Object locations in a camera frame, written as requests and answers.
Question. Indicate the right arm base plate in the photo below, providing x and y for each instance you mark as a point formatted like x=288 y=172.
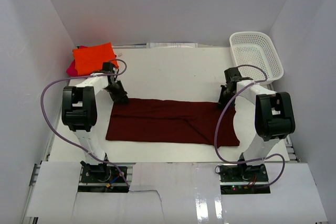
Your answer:
x=242 y=179

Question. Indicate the white perforated plastic basket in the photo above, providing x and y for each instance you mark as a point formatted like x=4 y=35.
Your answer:
x=256 y=53

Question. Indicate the folded pink t shirt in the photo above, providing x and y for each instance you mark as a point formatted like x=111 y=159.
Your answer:
x=71 y=69

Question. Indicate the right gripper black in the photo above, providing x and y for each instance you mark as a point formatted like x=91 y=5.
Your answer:
x=226 y=93

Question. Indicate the folded orange t shirt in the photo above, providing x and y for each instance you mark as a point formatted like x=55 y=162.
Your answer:
x=91 y=59

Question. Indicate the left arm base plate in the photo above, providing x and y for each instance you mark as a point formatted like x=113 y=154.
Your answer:
x=102 y=178

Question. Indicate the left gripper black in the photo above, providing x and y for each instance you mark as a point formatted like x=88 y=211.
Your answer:
x=117 y=92

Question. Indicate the dark red t shirt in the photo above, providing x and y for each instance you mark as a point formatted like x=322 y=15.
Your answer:
x=168 y=121

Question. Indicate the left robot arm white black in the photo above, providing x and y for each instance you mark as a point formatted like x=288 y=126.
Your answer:
x=80 y=115

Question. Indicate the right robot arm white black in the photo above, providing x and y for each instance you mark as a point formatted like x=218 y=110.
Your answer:
x=274 y=121

